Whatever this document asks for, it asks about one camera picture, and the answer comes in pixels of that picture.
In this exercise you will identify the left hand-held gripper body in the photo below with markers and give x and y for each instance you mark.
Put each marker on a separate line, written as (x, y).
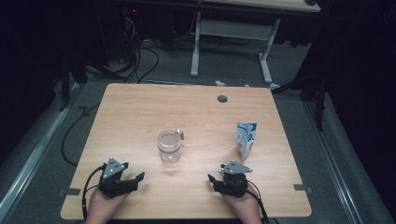
(113, 185)

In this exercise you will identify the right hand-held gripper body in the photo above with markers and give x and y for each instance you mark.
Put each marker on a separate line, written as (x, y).
(233, 185)

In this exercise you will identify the white and blue milk carton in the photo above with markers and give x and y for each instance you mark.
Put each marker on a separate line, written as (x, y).
(245, 141)

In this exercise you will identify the person's left hand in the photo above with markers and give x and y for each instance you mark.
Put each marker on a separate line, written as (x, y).
(101, 205)

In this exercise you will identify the person's right hand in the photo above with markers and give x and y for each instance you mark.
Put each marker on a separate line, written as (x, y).
(246, 207)

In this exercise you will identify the grey tape strip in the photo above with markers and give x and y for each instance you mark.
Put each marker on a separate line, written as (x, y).
(302, 187)
(70, 192)

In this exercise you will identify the small white floor scrap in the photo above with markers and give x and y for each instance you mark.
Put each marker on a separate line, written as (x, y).
(219, 83)

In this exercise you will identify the small blue floor scrap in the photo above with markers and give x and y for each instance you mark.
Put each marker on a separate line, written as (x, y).
(244, 82)

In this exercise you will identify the black stand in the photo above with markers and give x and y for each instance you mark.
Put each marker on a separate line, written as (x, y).
(65, 84)
(320, 99)

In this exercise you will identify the dark computer tower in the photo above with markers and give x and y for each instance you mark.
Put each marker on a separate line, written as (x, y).
(129, 31)

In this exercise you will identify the white-framed background desk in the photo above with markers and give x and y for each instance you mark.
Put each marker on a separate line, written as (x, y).
(233, 29)

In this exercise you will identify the metal floor rail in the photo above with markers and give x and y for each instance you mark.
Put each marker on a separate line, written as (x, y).
(333, 161)
(34, 155)

